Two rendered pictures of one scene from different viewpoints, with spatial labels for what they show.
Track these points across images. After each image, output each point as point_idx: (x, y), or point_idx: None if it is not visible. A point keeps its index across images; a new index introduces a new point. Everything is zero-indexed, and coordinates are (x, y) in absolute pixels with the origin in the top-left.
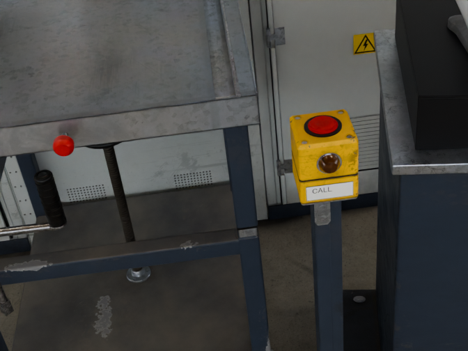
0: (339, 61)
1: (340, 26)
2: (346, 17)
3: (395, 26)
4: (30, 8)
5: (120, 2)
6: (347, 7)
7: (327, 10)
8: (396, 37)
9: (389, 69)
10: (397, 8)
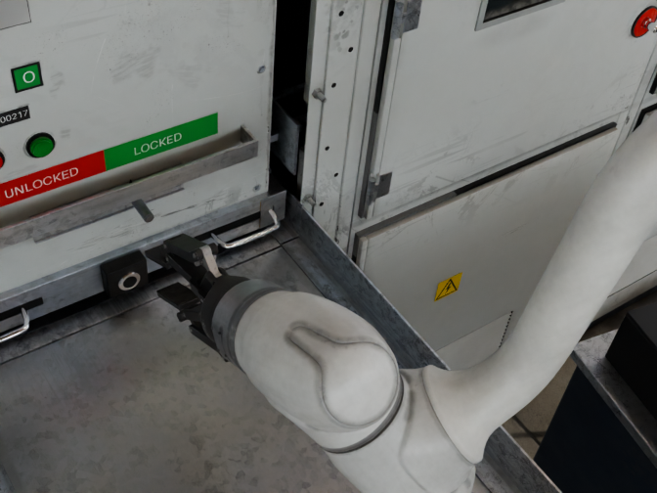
0: (417, 313)
1: (428, 279)
2: (436, 268)
3: (614, 349)
4: (141, 468)
5: (281, 419)
6: (439, 258)
7: (418, 268)
8: (619, 365)
9: (644, 424)
10: (629, 337)
